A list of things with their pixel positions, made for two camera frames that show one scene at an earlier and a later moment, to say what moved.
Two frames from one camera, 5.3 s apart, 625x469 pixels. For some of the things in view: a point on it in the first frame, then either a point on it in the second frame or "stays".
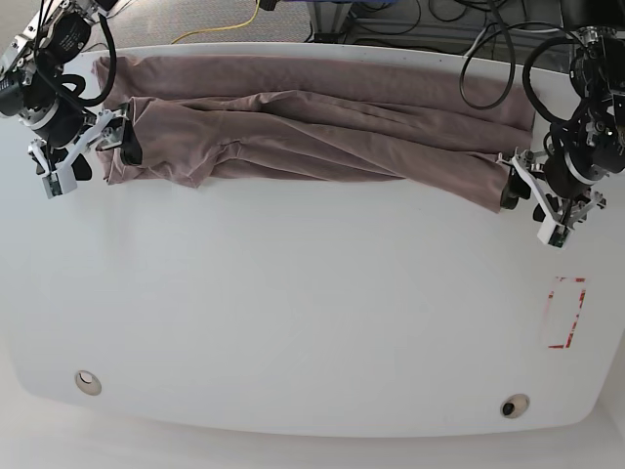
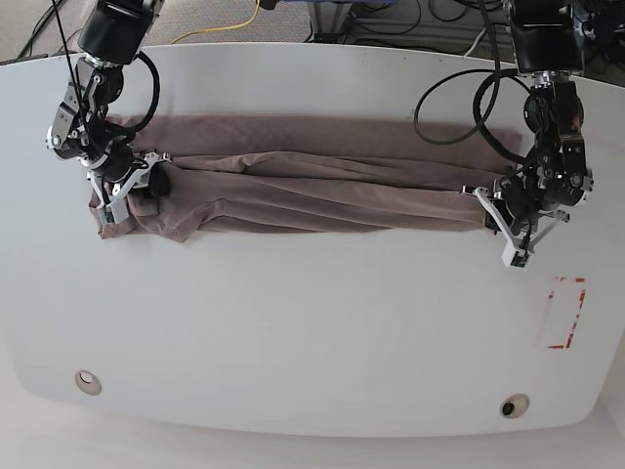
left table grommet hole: (88, 383) stays
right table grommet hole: (515, 405) stays
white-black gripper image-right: (571, 211) → (524, 203)
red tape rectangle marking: (551, 295) stays
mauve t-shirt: (442, 126) → (197, 174)
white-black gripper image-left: (105, 129) → (120, 168)
